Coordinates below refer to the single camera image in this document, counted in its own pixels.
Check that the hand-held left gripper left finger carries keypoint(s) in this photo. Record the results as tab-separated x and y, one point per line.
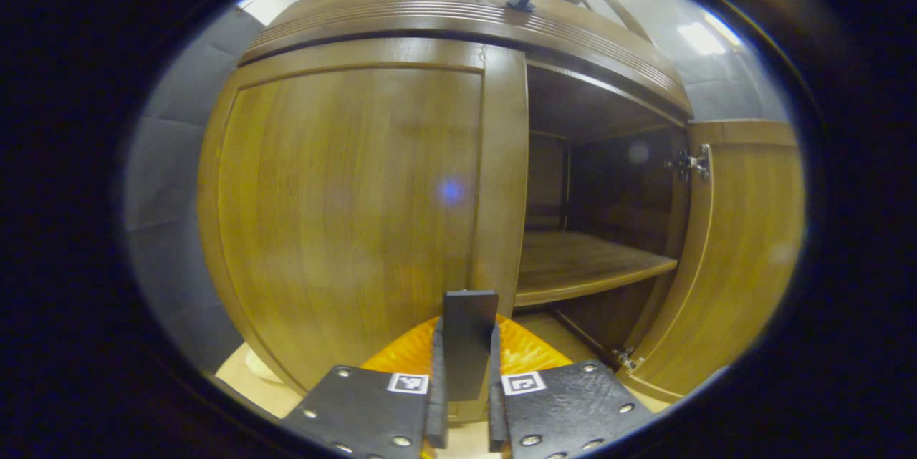
437	423

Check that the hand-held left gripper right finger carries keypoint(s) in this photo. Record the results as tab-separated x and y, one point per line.
496	423

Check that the wooden shoe cabinet door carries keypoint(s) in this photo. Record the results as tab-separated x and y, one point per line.
738	258
344	215

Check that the metal door hinge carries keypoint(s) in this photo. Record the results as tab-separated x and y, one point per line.
693	163
627	359

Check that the wooden inner cabinet shelf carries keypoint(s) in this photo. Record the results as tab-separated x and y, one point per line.
580	266

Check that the wooden cabinet drawer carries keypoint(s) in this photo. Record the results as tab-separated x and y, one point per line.
401	11

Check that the cream plush toy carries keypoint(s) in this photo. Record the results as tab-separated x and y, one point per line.
261	371

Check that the black backdrop cloth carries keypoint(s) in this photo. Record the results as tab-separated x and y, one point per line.
165	180

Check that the ceiling light panel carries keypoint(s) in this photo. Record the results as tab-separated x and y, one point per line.
702	38

